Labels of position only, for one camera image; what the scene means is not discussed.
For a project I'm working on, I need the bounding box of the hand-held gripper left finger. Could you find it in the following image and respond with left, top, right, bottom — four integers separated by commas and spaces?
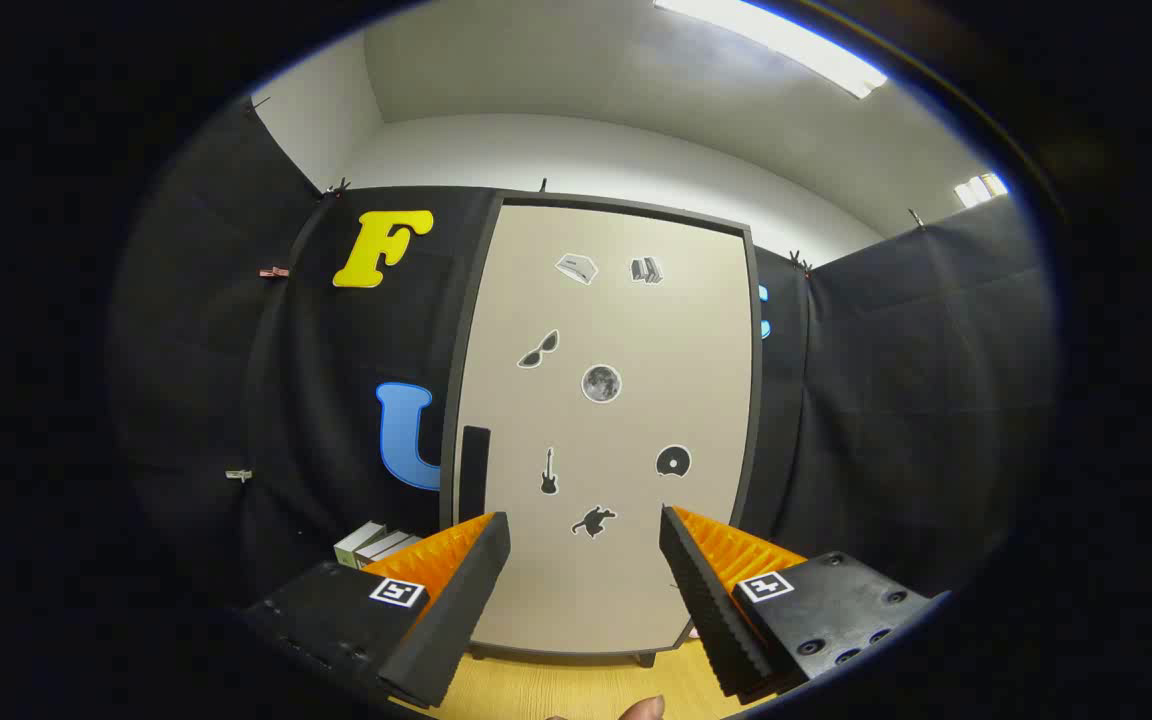
236, 512, 513, 711

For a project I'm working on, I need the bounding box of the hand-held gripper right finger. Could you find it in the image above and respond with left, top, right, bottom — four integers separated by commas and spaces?
658, 505, 945, 701

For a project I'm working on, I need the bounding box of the black door handle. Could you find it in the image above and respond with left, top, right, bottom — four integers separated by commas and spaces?
459, 426, 491, 526

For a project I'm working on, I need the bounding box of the green book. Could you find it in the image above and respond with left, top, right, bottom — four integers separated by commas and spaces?
334, 521, 387, 569
354, 530, 409, 569

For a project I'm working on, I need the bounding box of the dark grey cabinet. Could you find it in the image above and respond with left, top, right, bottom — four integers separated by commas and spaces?
439, 192, 762, 669

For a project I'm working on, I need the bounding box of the black backdrop cloth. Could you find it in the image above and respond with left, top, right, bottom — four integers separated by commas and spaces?
111, 100, 1057, 611

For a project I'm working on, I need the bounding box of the small ceiling light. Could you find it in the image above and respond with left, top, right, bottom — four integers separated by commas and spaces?
954, 173, 1009, 208

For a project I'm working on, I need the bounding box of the long ceiling light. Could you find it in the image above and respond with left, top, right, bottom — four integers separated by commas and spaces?
654, 0, 889, 99

